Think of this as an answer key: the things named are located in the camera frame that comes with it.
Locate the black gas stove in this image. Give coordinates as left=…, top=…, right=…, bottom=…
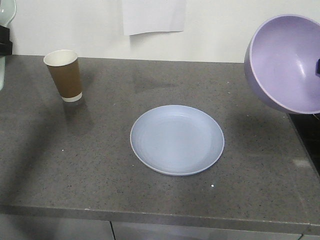
left=289, top=113, right=320, bottom=174

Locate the white paper sheet on wall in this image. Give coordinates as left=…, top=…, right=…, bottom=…
left=122, top=0, right=187, bottom=36

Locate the pale green plastic spoon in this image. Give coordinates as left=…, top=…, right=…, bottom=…
left=0, top=0, right=17, bottom=90

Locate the light blue plastic plate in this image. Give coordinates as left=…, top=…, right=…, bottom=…
left=130, top=105, right=225, bottom=176

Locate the grey cabinet door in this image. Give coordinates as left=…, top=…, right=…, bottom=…
left=110, top=220, right=305, bottom=240
left=0, top=214, right=114, bottom=240

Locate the lilac plastic bowl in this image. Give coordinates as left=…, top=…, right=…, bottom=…
left=244, top=14, right=320, bottom=115

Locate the brown paper cup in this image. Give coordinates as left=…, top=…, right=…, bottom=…
left=43, top=49, right=83, bottom=103

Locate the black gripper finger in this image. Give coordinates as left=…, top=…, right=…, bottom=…
left=0, top=25, right=13, bottom=56
left=315, top=59, right=320, bottom=75

